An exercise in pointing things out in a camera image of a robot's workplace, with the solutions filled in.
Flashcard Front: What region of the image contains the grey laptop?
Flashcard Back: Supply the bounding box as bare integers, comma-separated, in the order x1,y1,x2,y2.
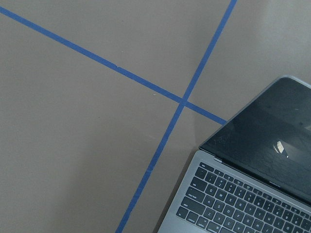
157,76,311,233

